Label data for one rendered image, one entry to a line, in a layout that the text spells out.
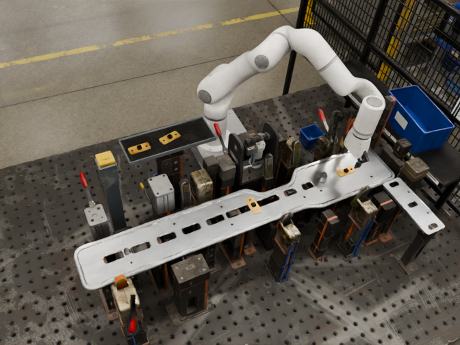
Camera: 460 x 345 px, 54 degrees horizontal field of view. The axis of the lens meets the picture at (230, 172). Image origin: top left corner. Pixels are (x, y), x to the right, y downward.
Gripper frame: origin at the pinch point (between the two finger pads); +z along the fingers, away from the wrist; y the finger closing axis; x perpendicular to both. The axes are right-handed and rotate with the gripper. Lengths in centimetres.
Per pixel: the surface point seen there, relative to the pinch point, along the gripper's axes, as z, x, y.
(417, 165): 2.4, 26.5, 13.6
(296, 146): -0.4, -18.5, -14.7
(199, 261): 6, -78, 16
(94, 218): 3, -107, -15
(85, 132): 110, -85, -173
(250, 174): 12.2, -37.8, -17.8
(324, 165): 8.6, -7.2, -6.6
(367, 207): 3.9, -6.8, 22.2
